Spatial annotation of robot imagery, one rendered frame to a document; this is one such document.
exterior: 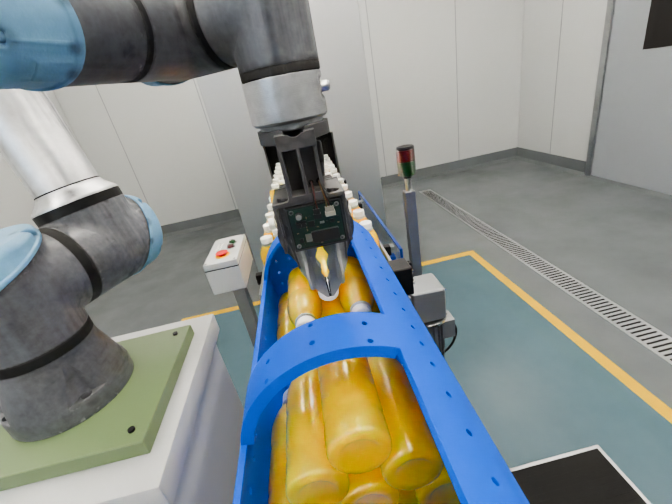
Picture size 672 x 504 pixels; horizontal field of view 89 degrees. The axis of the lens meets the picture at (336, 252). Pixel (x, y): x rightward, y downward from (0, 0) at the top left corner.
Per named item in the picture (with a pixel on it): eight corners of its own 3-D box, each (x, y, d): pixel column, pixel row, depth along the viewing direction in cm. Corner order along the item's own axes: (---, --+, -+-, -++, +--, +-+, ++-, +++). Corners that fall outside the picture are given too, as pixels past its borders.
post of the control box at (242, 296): (299, 470, 152) (228, 280, 109) (299, 462, 156) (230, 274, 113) (308, 468, 152) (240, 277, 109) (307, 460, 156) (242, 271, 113)
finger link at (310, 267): (308, 321, 40) (290, 252, 36) (306, 295, 45) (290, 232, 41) (334, 316, 40) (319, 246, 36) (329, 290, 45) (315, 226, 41)
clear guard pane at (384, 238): (411, 355, 139) (399, 250, 119) (370, 268, 210) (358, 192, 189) (413, 355, 139) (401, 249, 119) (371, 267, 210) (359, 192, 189)
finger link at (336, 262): (334, 316, 40) (319, 246, 36) (329, 290, 45) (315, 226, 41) (360, 310, 40) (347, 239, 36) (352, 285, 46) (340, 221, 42)
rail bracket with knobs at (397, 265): (385, 304, 99) (381, 274, 95) (379, 291, 105) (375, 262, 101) (418, 297, 99) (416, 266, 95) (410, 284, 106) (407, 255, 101)
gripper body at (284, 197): (283, 261, 34) (249, 138, 29) (284, 230, 42) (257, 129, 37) (357, 245, 35) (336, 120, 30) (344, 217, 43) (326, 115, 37)
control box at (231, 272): (213, 295, 102) (201, 265, 97) (225, 265, 120) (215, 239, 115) (246, 288, 102) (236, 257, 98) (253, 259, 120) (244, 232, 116)
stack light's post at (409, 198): (426, 404, 170) (405, 193, 123) (423, 398, 174) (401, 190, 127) (433, 402, 170) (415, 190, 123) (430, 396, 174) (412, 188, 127)
